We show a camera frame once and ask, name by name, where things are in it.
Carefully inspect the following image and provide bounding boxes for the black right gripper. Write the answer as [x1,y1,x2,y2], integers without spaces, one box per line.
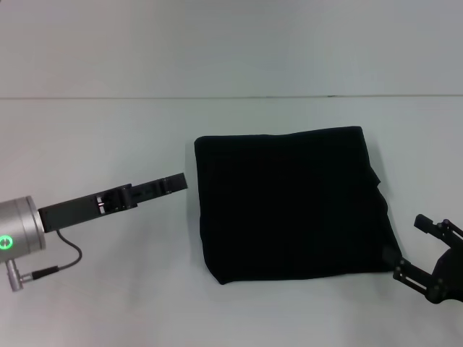
[382,213,463,305]

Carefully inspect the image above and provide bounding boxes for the dark left arm cable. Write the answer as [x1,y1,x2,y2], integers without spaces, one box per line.
[20,231,83,281]

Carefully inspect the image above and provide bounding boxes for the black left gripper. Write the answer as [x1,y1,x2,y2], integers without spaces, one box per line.
[37,173,189,233]

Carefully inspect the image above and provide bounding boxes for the black shirt with FREE print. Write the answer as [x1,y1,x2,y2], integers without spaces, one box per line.
[194,125,404,286]

